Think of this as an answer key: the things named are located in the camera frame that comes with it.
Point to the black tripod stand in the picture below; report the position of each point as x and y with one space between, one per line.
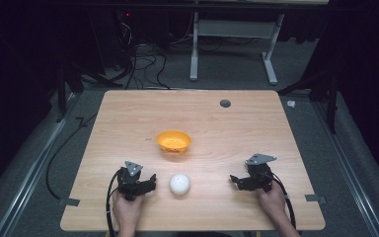
61 92
332 98

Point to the white crumpled scrap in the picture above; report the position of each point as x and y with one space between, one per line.
291 104

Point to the orange bowl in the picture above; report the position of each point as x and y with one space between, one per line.
173 141

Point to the white ball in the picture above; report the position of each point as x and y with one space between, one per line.
179 184

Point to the white metal desk frame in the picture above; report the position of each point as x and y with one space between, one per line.
233 29

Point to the person's right hand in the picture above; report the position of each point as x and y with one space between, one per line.
273 200

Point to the metal floor rail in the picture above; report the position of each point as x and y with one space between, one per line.
29 174
348 164

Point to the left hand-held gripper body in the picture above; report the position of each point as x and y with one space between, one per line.
130 182

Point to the person's left hand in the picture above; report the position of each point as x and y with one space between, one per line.
126 210

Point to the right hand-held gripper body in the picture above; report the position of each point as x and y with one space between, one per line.
259 176

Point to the grey tape strip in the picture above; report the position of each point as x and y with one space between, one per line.
316 198
69 201

